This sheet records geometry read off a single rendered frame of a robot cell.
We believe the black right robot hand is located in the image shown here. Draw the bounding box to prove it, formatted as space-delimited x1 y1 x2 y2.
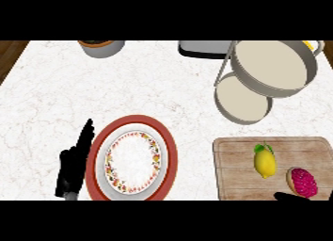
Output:
273 158 333 201

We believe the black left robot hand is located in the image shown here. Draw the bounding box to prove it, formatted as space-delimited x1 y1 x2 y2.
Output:
55 118 96 199

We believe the yellow lemon with green leaf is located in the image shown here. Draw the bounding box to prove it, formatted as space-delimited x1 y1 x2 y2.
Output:
253 141 278 180

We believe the wooden cutting board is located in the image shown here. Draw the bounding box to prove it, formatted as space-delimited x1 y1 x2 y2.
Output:
213 136 333 201

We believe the grey tiered basket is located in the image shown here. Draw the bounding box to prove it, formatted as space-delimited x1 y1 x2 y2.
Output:
213 40 326 126

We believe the yellow object behind basket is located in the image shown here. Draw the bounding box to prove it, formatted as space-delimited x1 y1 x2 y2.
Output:
301 40 318 52

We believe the red-rimmed floral plate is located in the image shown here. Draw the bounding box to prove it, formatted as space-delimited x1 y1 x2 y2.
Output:
84 114 179 201

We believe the grey pot with brown rim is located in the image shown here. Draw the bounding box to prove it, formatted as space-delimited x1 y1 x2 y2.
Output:
77 40 127 59

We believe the grey and black appliance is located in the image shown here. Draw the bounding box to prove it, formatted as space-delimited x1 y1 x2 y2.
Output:
177 40 235 59

